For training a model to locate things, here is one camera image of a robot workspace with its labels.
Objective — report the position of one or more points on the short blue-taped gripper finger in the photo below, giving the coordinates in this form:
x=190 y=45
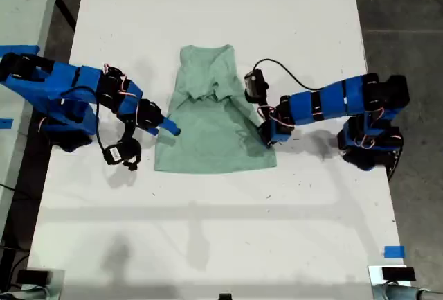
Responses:
x=154 y=132

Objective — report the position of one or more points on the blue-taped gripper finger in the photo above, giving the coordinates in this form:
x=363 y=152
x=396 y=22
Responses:
x=269 y=145

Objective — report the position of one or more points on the long blue-taped gripper finger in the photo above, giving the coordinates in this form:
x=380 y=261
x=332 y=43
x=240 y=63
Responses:
x=170 y=127

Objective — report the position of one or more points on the pale green T-shirt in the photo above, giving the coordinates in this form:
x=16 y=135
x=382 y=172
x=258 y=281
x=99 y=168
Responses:
x=207 y=140

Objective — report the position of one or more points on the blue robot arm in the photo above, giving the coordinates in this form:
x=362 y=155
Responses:
x=328 y=102
x=62 y=85

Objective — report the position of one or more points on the black stand leg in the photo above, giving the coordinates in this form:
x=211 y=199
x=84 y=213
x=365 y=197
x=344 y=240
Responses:
x=67 y=12

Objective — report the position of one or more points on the short blue tape strip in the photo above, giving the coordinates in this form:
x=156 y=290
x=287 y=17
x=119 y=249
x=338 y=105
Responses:
x=6 y=124

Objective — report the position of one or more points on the long blue tape strip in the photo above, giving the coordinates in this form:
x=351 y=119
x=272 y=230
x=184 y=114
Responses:
x=20 y=50

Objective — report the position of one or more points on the square blue tape patch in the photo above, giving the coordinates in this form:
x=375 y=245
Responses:
x=394 y=252

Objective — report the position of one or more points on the pale side table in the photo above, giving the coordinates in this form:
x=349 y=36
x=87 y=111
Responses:
x=20 y=9

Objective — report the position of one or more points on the small black box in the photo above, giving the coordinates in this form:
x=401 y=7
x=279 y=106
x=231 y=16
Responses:
x=398 y=274
x=34 y=276

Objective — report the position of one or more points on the pale grey tube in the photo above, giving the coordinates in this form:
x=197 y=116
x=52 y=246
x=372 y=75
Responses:
x=415 y=293
x=24 y=293

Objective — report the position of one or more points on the black camera stalk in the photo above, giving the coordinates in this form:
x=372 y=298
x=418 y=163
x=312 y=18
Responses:
x=128 y=130
x=263 y=107

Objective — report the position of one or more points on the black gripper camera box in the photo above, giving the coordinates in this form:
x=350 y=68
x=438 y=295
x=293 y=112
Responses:
x=256 y=85
x=121 y=152

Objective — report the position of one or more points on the silver metal bracket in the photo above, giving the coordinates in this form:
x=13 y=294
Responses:
x=57 y=286
x=374 y=282

